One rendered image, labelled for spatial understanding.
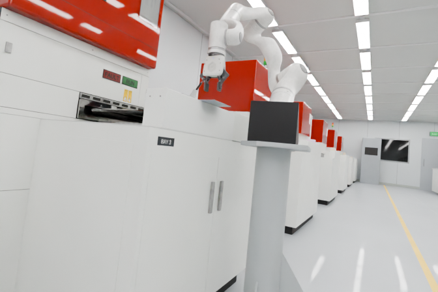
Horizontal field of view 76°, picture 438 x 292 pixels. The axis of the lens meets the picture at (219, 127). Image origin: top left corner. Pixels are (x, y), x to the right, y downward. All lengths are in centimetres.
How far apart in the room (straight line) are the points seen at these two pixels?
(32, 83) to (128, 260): 83
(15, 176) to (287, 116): 116
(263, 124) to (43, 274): 106
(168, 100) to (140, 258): 52
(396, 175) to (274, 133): 1303
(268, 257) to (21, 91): 124
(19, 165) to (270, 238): 109
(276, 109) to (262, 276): 72
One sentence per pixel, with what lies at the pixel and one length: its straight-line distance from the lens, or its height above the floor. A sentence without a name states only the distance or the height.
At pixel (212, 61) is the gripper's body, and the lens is 136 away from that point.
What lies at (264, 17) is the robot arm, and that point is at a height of 153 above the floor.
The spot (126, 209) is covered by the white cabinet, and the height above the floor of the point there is 54.
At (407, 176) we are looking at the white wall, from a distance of 1424.
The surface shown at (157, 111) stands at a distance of 101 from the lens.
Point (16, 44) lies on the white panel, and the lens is 142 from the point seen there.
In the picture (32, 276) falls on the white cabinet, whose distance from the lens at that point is 145.
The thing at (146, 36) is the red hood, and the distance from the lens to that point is 180.
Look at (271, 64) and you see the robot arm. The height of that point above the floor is 128.
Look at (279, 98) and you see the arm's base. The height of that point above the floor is 104.
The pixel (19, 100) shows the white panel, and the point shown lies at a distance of 140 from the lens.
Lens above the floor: 77
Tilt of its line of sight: 4 degrees up
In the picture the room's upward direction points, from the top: 6 degrees clockwise
